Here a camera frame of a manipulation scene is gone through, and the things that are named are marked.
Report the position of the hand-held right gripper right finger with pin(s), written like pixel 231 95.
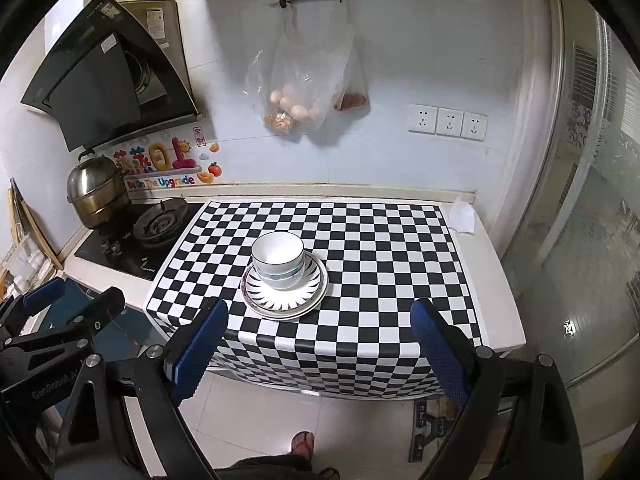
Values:
pixel 440 350

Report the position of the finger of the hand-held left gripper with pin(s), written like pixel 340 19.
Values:
pixel 107 307
pixel 45 292

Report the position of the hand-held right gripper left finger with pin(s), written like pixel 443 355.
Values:
pixel 197 350

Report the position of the striped white plate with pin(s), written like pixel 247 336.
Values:
pixel 310 285

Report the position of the blue cabinet door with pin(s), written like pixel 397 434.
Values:
pixel 117 340

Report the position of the black gas stove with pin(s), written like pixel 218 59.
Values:
pixel 112 257

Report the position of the wooden cutting board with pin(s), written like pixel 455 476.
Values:
pixel 27 220

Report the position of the patterned floor mat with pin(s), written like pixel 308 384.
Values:
pixel 425 430

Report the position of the black white checkered cloth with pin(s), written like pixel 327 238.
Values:
pixel 375 285

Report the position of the black stove burner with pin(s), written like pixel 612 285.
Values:
pixel 157 222

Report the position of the steel steamer pot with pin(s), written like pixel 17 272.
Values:
pixel 95 185

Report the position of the crumpled white tissue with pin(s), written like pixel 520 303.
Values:
pixel 462 216

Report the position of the person's dark trouser leg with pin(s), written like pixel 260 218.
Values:
pixel 265 469

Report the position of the person's foot in flip-flop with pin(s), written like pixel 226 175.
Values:
pixel 303 444
pixel 330 474

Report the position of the frosted glass sliding door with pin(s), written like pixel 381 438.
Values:
pixel 590 210

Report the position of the black range hood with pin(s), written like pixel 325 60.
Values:
pixel 90 90

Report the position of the clear bag with red food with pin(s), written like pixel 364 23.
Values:
pixel 352 95

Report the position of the clear plastic bag of eggs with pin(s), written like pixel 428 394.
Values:
pixel 300 80

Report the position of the colourful wall sticker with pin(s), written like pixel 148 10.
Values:
pixel 165 162

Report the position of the white wall outlet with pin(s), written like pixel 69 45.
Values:
pixel 423 119
pixel 474 126
pixel 449 122

